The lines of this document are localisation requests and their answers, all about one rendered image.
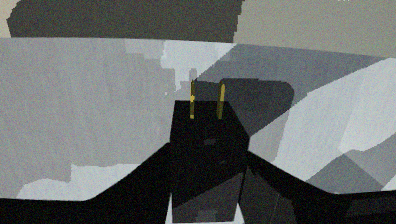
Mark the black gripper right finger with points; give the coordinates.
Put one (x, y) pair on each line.
(269, 195)

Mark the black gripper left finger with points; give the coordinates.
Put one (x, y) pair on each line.
(141, 197)

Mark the black two-prong charger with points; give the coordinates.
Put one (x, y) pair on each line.
(208, 148)

